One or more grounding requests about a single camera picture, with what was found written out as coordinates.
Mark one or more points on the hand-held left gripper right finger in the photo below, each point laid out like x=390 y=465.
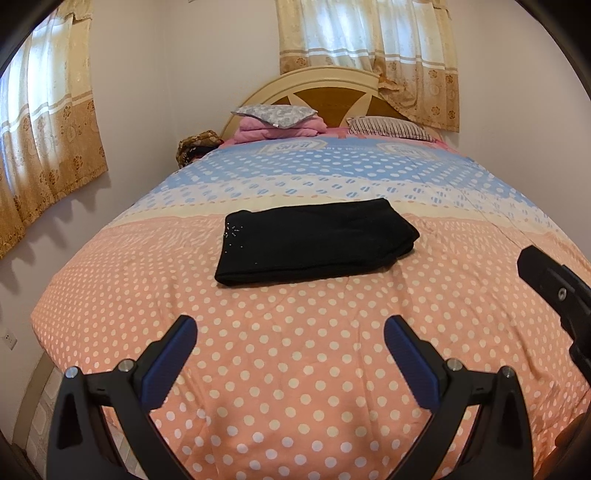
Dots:
x=411 y=364

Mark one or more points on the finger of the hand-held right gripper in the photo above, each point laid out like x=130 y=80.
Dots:
x=554 y=286

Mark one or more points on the black pants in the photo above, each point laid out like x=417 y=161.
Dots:
x=314 y=240

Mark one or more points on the white wall outlet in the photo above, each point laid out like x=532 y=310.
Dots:
x=10 y=339

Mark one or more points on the cream wooden bed headboard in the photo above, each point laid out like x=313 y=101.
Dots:
x=323 y=99

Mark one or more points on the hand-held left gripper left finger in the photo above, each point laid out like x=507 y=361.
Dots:
x=171 y=360

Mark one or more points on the beige floral window curtain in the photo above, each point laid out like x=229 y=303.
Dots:
x=415 y=69
x=46 y=138

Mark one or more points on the striped pillow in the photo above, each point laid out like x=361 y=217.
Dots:
x=392 y=127

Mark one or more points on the grey patterned pillow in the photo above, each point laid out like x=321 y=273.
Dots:
x=277 y=114

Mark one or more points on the brown patterned bag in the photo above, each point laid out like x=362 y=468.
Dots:
x=196 y=145

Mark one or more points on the pink folded blanket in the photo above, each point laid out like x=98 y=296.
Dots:
x=295 y=132

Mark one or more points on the polka dot bedspread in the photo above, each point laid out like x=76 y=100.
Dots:
x=277 y=346

